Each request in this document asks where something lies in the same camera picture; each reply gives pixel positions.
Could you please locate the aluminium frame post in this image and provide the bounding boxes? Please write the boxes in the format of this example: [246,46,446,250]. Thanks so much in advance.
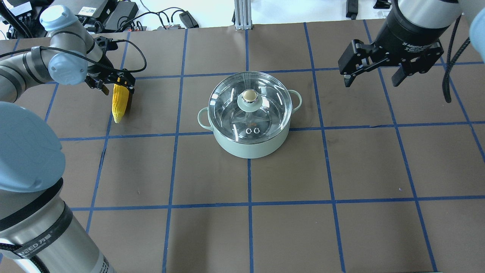
[234,0,253,30]

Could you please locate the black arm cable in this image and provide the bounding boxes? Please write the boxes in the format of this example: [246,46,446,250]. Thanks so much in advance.
[0,38,147,76]

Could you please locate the glass pot lid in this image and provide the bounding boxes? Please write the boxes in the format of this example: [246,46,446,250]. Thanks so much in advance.
[207,71,302,144]

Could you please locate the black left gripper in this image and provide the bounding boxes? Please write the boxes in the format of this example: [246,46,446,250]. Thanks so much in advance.
[85,36,136,114]

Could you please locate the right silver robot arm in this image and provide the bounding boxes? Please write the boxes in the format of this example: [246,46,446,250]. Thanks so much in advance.
[338,0,484,88]

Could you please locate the black power brick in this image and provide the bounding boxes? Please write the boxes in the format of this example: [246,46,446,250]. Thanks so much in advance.
[103,1,139,33]

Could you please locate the yellow corn cob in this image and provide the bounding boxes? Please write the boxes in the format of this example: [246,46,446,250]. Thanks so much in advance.
[111,83,130,123]

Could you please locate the pale green cooking pot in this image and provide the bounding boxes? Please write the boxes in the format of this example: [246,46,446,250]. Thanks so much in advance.
[197,71,303,159]

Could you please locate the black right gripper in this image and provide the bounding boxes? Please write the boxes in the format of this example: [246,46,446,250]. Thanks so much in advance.
[338,8,444,88]

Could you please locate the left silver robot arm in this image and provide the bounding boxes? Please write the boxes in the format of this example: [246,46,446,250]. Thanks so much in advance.
[1,5,135,273]

